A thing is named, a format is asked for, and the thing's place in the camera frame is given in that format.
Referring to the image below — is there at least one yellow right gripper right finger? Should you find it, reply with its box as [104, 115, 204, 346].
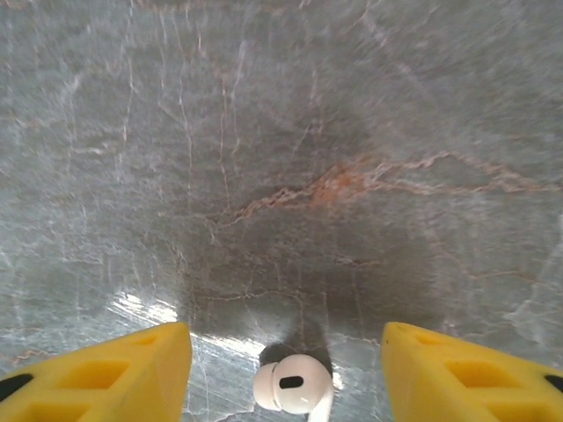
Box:
[380, 321, 563, 422]

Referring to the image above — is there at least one white wireless earbud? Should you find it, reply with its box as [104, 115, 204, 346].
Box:
[252, 353, 339, 422]

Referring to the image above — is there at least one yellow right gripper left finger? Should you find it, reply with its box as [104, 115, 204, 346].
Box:
[0, 321, 193, 422]

